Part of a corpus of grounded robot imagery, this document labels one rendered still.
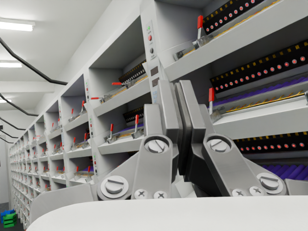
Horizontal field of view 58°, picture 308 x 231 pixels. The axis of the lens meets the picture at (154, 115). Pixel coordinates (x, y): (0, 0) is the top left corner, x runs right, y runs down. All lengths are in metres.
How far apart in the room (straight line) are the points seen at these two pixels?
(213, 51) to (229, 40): 0.06
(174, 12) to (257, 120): 0.51
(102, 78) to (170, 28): 0.70
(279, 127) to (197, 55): 0.29
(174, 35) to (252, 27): 0.36
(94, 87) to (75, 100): 0.71
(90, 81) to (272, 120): 1.10
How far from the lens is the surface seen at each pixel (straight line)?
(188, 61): 0.78
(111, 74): 1.57
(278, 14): 0.60
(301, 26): 0.80
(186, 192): 0.86
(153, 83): 0.91
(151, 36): 0.93
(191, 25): 1.00
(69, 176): 2.15
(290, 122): 0.57
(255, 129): 0.62
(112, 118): 1.51
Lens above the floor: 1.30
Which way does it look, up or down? 6 degrees up
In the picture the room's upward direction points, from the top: 8 degrees counter-clockwise
